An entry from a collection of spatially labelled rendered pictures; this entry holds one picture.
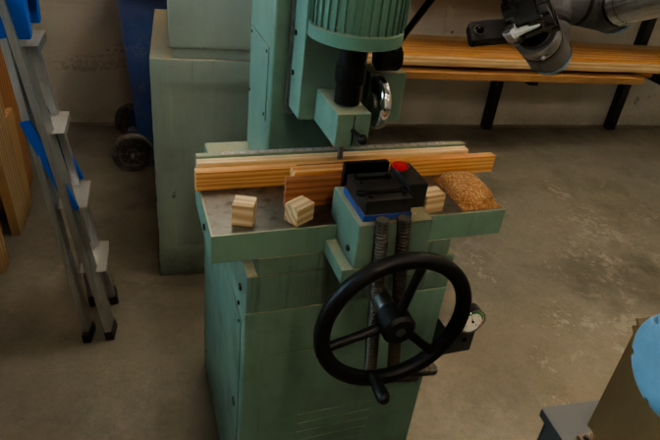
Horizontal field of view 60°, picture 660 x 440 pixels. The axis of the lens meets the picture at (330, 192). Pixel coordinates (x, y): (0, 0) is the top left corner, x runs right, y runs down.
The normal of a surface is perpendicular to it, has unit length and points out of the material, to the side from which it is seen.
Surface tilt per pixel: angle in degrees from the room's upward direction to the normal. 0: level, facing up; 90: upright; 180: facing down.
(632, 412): 90
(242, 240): 90
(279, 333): 90
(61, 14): 90
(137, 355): 1
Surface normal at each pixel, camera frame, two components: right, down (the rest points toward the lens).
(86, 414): 0.11, -0.86
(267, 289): 0.31, 0.51
